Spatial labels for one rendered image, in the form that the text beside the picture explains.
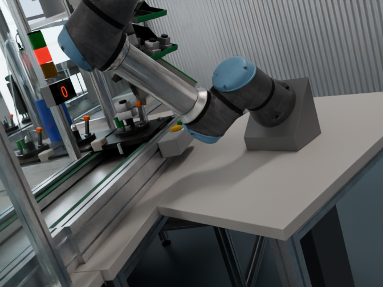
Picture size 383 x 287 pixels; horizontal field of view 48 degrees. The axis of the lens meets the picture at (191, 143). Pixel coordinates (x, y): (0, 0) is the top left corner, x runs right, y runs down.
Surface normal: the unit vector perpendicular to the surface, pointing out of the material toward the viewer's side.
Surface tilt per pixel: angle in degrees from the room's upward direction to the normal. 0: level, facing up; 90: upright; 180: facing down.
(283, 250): 90
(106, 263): 0
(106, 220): 90
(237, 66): 39
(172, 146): 90
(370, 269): 0
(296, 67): 90
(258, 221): 0
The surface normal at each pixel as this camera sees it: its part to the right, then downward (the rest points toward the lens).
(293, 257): 0.66, 0.00
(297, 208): -0.29, -0.92
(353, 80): -0.69, 0.40
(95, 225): 0.91, -0.18
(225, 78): -0.61, -0.46
